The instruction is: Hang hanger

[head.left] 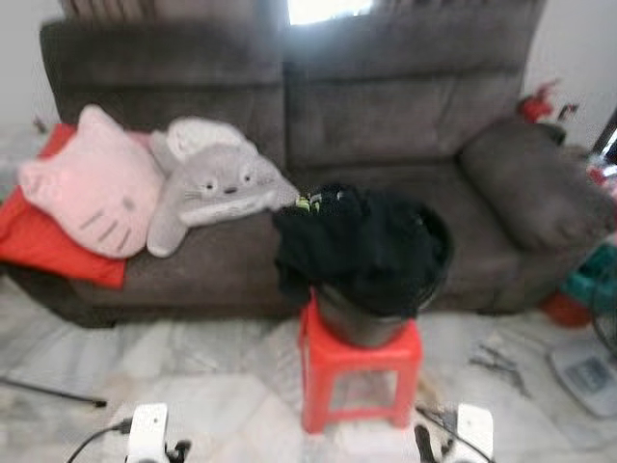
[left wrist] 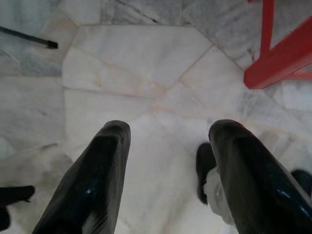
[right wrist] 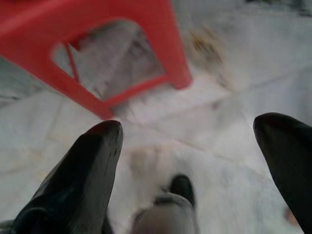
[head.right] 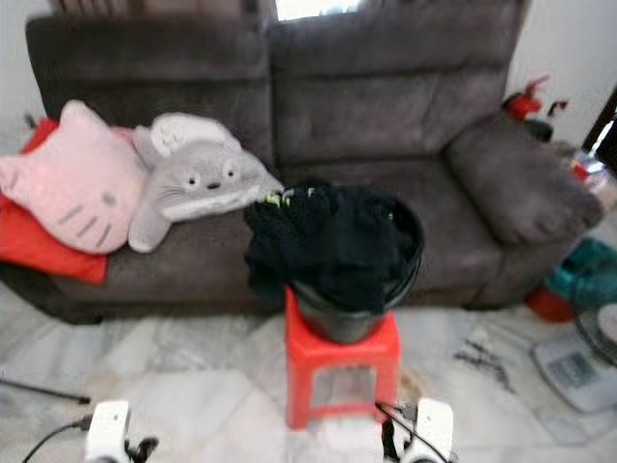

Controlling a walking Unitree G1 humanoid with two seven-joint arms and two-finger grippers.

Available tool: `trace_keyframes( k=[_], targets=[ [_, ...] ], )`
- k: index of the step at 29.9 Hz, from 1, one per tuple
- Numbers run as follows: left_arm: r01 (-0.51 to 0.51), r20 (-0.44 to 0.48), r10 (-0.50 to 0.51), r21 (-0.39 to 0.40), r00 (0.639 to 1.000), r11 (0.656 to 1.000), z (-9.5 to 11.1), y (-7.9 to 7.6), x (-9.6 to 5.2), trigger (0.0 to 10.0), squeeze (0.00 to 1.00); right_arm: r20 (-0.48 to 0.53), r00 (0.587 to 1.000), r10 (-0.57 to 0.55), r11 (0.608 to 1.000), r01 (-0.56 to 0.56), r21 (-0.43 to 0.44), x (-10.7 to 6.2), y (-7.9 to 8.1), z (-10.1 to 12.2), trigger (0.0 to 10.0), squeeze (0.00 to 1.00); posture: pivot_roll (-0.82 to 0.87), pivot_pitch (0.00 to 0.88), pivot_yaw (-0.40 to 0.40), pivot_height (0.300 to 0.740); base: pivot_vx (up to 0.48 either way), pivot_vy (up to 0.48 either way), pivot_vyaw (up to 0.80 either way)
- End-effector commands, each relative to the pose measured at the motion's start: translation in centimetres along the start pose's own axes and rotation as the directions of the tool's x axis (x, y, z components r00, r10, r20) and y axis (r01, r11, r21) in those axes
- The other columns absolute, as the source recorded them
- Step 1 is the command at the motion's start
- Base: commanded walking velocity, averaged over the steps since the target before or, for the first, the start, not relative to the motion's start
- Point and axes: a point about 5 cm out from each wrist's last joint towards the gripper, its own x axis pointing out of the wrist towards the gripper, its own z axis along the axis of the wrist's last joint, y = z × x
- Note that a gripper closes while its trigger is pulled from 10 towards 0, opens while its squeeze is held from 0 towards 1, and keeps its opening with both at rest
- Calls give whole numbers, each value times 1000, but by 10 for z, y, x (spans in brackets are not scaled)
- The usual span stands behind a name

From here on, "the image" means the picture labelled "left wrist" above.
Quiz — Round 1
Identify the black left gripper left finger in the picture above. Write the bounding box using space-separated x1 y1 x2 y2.
33 119 131 234

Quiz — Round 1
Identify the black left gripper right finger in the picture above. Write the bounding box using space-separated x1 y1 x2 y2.
208 118 312 234

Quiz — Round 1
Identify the silver robot left leg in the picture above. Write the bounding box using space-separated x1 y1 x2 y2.
203 167 234 226

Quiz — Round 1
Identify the black robot left foot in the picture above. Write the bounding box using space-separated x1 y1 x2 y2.
195 142 217 205

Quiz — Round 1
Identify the red plastic stool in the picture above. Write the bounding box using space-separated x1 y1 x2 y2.
243 0 312 90

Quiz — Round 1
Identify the silver clothes rack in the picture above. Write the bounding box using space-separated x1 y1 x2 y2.
0 25 59 50

